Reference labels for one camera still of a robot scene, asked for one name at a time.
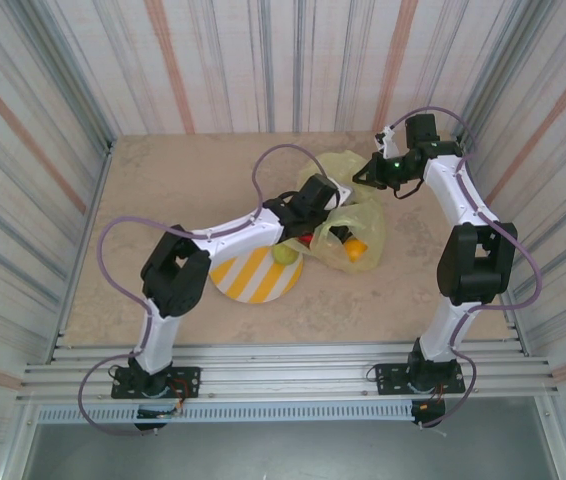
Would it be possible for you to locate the round orange fruit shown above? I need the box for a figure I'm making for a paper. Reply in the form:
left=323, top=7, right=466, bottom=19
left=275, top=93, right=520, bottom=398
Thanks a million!
left=343, top=239, right=368, bottom=264

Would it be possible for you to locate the yellow translucent plastic bag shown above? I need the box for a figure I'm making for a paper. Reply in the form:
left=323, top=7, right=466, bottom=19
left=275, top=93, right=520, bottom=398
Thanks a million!
left=296, top=149, right=387, bottom=275

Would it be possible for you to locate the green pear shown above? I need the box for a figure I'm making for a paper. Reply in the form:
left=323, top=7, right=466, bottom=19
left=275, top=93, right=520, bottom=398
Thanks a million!
left=271, top=242, right=300, bottom=266

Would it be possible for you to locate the yellow and white striped plate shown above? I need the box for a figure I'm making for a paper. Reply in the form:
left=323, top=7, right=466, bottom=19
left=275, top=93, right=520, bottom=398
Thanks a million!
left=210, top=243, right=305, bottom=305

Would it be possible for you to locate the black controller box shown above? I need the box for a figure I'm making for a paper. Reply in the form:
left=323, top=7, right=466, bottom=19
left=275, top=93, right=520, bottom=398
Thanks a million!
left=135, top=405, right=184, bottom=432
left=411, top=399, right=447, bottom=429

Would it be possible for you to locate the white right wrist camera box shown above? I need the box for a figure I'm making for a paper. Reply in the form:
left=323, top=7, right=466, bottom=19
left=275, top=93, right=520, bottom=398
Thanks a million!
left=373, top=125, right=400, bottom=157

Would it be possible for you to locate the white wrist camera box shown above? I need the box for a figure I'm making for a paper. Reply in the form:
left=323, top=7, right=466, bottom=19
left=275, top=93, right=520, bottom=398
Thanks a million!
left=373, top=125, right=400, bottom=157
left=329, top=182, right=353, bottom=207

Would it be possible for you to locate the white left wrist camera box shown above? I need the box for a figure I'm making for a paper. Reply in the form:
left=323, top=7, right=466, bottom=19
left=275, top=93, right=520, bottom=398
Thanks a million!
left=329, top=182, right=353, bottom=207

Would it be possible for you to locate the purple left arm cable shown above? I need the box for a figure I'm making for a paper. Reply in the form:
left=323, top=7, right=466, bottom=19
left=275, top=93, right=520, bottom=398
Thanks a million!
left=78, top=143, right=325, bottom=437

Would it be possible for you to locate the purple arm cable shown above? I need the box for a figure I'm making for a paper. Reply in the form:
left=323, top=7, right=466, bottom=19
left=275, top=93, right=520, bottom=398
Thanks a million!
left=78, top=143, right=325, bottom=437
left=392, top=106, right=544, bottom=430

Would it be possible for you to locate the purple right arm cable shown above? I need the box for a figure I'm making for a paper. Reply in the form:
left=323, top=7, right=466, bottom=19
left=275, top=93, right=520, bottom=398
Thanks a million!
left=392, top=106, right=544, bottom=430

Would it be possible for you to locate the aluminium extrusion rail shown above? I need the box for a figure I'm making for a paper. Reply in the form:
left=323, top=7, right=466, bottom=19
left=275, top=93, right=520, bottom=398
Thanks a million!
left=21, top=360, right=550, bottom=386
left=51, top=342, right=532, bottom=362
left=14, top=384, right=560, bottom=403

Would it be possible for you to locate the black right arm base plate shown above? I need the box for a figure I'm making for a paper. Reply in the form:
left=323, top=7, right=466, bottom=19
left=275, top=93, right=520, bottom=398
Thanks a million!
left=375, top=362, right=466, bottom=397

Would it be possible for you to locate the red and black wire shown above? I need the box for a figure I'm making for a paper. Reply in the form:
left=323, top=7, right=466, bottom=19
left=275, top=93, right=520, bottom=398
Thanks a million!
left=170, top=379, right=199, bottom=409
left=425, top=382, right=452, bottom=404

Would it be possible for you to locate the slotted grey cable duct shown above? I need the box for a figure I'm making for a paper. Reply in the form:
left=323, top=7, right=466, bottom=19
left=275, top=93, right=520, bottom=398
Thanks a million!
left=35, top=402, right=417, bottom=425

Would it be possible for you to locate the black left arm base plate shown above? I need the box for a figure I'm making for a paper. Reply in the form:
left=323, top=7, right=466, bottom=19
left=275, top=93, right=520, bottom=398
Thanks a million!
left=111, top=366, right=202, bottom=400

